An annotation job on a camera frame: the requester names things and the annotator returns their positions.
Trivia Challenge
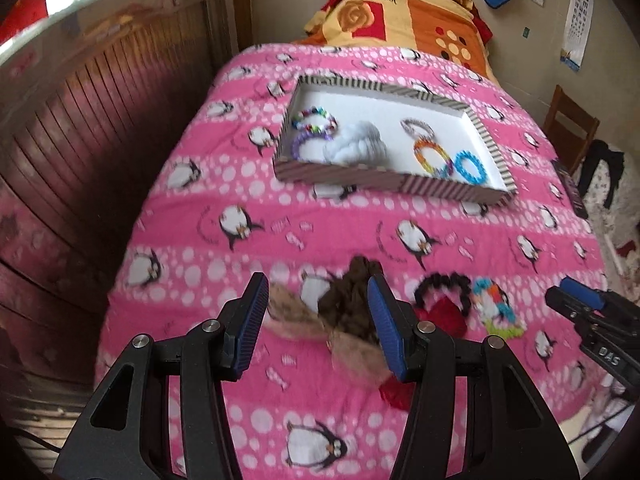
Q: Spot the black cable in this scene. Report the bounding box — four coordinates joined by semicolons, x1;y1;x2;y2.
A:
10;427;68;456

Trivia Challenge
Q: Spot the black smartphone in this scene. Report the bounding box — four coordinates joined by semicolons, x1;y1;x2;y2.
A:
550;159;591;220

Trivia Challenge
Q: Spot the white wall chart poster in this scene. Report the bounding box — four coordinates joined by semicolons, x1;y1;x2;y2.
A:
561;0;597;72

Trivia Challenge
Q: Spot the striped cardboard box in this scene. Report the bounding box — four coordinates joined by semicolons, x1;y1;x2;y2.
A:
272;75;518;208

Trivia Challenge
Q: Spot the multicolour bead bracelet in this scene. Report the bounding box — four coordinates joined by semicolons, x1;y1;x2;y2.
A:
291;106;338;136

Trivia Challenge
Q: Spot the pink penguin print blanket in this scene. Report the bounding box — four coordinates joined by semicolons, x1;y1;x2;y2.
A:
95;42;616;480

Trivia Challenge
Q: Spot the black garment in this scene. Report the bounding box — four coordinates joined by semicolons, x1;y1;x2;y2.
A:
580;140;626;208

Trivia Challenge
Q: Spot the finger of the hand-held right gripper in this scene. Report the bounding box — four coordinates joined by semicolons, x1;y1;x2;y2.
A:
545;276;610;323

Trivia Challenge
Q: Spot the brown wooden chair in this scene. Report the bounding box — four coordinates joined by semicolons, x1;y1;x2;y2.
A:
544;85;601;171

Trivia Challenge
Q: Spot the brown hair scrunchie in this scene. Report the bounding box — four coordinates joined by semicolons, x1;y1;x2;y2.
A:
320;256;386;343

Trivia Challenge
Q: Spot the brown wooden wall panelling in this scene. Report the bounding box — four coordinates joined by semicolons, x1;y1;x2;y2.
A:
0;0;241;411

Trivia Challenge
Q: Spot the purple bead bracelet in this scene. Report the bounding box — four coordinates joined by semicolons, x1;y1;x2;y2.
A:
291;130;333;161

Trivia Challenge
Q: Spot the colourful beaded bracelet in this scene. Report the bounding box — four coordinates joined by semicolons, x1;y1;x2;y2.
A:
472;277;526;336

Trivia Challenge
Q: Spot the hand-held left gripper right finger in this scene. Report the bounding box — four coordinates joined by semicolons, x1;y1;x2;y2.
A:
366;274;581;480

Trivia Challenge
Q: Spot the white fluffy scrunchie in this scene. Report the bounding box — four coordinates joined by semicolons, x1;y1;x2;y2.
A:
322;121;388;167

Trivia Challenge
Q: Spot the orange patchwork quilt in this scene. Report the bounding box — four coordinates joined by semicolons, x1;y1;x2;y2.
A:
295;0;493;83

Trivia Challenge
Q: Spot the floral cloth with black garment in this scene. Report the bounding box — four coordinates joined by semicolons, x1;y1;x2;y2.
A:
570;145;640;281

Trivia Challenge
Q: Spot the grey white bracelet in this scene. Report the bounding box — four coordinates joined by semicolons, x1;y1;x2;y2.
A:
400;117;436;140

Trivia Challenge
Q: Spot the black bead bracelet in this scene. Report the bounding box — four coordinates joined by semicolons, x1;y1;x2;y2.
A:
414;272;473;318

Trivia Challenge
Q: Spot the rainbow bead bracelet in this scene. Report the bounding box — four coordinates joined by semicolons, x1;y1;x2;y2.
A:
412;139;455;178

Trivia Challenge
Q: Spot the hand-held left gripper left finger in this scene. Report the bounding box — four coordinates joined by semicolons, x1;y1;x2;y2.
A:
52;272;271;480

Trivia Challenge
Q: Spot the red hair scrunchie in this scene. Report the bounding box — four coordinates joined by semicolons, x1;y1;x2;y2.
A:
415;297;468;336
380;380;413;411

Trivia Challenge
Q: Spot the blue bead bracelet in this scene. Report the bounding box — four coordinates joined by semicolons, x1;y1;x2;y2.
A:
452;151;488;183

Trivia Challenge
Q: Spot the red curtain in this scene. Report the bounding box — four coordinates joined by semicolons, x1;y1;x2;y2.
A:
0;0;48;46

